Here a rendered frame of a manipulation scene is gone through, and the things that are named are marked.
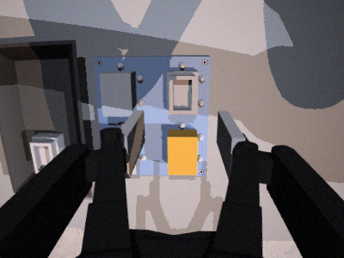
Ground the yellow rectangular block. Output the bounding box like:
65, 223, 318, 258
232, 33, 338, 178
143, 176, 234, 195
168, 129, 198, 175

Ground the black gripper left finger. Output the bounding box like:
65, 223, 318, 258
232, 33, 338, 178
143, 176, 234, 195
0, 110, 145, 258

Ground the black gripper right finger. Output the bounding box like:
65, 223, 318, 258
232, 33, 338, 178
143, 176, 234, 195
209, 111, 344, 258

